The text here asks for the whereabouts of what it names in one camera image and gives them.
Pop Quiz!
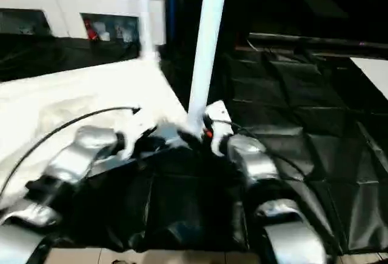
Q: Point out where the white plastic table leg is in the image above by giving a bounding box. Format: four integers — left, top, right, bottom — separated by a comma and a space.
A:
186, 0, 230, 139
135, 0, 160, 62

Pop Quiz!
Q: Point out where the black plastic mat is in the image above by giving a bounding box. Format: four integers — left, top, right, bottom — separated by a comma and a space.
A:
0, 33, 388, 254

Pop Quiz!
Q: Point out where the white cabinet with glass doors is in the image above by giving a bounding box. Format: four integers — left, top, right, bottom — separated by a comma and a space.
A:
0, 0, 167, 42

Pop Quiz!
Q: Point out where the white flat board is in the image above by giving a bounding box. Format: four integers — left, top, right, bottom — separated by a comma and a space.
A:
350, 57, 388, 101

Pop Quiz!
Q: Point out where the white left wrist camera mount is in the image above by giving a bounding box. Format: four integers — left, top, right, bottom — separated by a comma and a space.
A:
119, 115, 158, 159

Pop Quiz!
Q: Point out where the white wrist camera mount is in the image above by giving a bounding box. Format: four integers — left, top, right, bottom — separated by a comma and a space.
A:
202, 100, 234, 156
119, 115, 158, 159

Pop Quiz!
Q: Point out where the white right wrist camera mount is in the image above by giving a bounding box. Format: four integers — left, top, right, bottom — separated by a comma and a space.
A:
202, 100, 234, 156

